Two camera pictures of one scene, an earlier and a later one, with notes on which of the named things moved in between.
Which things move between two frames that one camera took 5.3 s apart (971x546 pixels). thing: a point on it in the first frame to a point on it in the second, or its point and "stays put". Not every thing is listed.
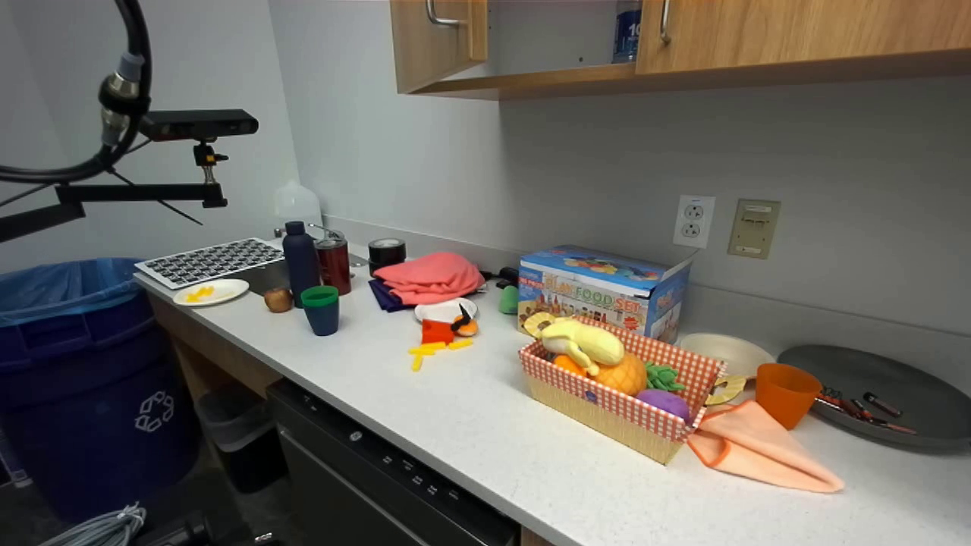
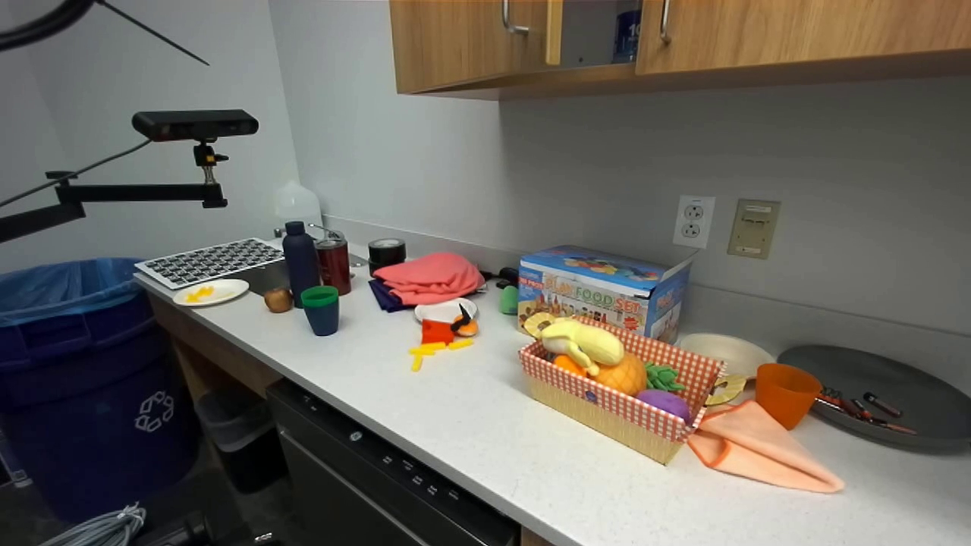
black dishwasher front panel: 346,486 stays put
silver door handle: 438,20 to 508,26
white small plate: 443,312 stays put
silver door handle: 664,24 stays put
